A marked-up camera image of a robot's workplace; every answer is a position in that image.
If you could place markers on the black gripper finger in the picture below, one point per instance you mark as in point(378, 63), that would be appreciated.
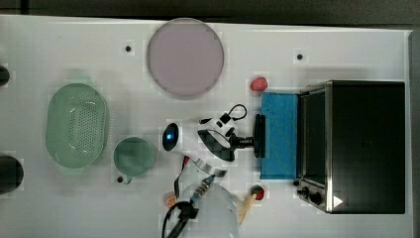
point(245, 142)

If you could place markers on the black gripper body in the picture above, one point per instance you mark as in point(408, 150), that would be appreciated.
point(215, 147)

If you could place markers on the black oven door handle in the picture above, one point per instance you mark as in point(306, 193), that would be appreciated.
point(259, 136)

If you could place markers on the black toaster oven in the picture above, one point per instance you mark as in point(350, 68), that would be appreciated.
point(341, 142)

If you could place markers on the black cylinder arm base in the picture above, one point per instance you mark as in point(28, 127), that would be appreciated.
point(11, 174)

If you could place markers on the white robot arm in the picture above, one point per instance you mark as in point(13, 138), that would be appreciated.
point(203, 209)

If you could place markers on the toy strawberry near banana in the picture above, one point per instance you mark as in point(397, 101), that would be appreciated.
point(258, 192)

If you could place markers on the toy peeled banana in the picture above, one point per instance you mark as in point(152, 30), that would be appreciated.
point(247, 204)

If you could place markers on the toy strawberry near plate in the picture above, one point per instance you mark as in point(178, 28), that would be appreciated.
point(259, 84)

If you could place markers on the toy orange half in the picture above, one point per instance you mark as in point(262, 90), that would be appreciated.
point(170, 200)

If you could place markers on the grey round plate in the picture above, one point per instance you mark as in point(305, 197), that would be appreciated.
point(185, 57)

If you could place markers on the green oval colander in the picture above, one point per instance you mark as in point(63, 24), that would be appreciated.
point(77, 126)

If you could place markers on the black cylinder base far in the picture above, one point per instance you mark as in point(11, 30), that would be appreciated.
point(4, 75)

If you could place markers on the green cup with handle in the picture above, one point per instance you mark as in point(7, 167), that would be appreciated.
point(133, 157)

